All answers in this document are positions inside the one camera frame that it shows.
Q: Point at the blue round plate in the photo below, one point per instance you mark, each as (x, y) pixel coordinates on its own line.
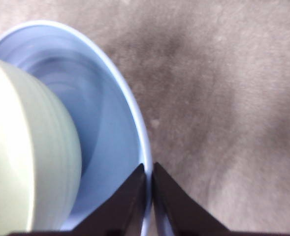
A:
(110, 118)

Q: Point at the green ribbed ceramic bowl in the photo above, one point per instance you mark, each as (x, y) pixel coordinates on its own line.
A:
(24, 147)

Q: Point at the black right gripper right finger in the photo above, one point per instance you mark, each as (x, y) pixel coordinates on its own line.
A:
(179, 209)

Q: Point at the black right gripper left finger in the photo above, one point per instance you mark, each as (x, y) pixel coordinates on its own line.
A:
(125, 206)

